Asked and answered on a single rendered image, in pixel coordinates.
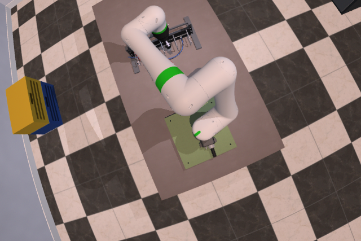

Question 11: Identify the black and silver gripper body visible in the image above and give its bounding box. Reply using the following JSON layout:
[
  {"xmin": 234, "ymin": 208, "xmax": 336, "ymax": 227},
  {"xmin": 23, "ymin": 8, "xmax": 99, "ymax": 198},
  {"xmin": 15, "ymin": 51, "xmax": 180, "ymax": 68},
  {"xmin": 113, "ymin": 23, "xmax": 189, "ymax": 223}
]
[{"xmin": 157, "ymin": 34, "xmax": 169, "ymax": 43}]

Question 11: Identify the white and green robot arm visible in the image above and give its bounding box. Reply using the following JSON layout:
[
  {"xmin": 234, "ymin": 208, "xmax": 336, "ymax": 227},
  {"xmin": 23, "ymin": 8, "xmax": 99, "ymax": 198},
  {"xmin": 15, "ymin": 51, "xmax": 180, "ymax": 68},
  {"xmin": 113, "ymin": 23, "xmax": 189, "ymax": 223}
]
[{"xmin": 121, "ymin": 6, "xmax": 238, "ymax": 157}]

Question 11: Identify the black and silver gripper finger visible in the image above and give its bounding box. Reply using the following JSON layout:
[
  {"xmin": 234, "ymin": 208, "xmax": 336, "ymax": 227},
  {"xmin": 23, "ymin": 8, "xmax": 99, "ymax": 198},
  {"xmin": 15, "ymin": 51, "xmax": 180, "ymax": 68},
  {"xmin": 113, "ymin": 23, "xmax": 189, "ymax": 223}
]
[{"xmin": 163, "ymin": 41, "xmax": 172, "ymax": 51}]

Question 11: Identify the grey metal cable rack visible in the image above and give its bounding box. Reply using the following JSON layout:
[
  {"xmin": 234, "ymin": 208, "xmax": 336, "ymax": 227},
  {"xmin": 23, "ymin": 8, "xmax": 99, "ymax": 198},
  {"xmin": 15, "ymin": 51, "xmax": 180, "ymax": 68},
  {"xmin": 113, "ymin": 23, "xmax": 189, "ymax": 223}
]
[{"xmin": 125, "ymin": 16, "xmax": 201, "ymax": 74}]

